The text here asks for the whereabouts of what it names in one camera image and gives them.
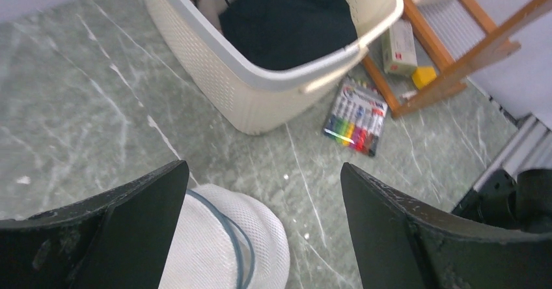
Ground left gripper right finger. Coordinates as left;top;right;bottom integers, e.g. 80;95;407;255
340;163;551;288

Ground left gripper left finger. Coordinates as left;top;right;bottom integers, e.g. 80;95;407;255
1;160;189;288

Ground white mesh laundry bag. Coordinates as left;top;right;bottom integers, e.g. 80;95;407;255
159;184;290;288

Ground black bra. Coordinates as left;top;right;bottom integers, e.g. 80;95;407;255
219;0;358;71

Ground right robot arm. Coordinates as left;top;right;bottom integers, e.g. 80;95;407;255
451;169;551;234

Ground cream plastic laundry basket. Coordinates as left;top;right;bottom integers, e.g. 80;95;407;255
143;0;404;135

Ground pack of coloured markers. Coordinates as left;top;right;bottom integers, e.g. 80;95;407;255
322;76;388;157

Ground yellow block under rack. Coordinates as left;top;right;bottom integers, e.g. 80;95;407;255
411;66;437;89

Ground boxes on rack shelf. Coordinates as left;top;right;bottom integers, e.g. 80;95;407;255
381;20;418;77

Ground orange wooden rack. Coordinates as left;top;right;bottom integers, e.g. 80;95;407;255
361;0;552;119

